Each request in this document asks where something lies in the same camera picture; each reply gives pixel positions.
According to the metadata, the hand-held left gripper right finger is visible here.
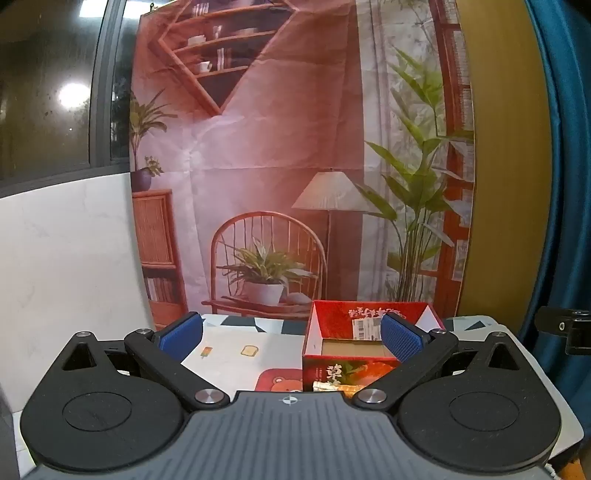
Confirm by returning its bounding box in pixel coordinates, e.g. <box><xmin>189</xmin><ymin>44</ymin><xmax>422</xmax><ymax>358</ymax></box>
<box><xmin>353</xmin><ymin>314</ymin><xmax>532</xmax><ymax>409</ymax></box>

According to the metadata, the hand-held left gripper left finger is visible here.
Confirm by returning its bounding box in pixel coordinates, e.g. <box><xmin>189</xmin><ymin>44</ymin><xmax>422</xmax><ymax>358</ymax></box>
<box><xmin>55</xmin><ymin>312</ymin><xmax>230</xmax><ymax>411</ymax></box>

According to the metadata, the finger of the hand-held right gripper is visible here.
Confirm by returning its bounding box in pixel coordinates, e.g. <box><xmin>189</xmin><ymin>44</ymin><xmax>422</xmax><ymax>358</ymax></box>
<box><xmin>536</xmin><ymin>305</ymin><xmax>591</xmax><ymax>356</ymax></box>

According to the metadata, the red strawberry print cardboard box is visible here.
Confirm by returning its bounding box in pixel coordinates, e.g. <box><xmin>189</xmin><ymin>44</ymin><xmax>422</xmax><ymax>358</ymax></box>
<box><xmin>301</xmin><ymin>300</ymin><xmax>448</xmax><ymax>394</ymax></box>

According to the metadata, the orange floral cloth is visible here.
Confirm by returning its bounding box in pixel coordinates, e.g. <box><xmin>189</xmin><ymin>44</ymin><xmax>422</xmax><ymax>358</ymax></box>
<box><xmin>313</xmin><ymin>380</ymin><xmax>370</xmax><ymax>394</ymax></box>

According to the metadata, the blue curtain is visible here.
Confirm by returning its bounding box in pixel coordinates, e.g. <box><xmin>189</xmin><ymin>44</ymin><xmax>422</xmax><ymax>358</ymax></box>
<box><xmin>516</xmin><ymin>0</ymin><xmax>591</xmax><ymax>416</ymax></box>

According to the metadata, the dark window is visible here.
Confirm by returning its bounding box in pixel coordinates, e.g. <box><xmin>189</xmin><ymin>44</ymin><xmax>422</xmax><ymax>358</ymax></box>
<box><xmin>0</xmin><ymin>0</ymin><xmax>139</xmax><ymax>199</ymax></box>

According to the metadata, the printed room scene wall tapestry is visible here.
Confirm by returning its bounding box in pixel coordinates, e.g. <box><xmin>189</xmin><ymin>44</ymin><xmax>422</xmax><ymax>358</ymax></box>
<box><xmin>129</xmin><ymin>0</ymin><xmax>476</xmax><ymax>330</ymax></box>

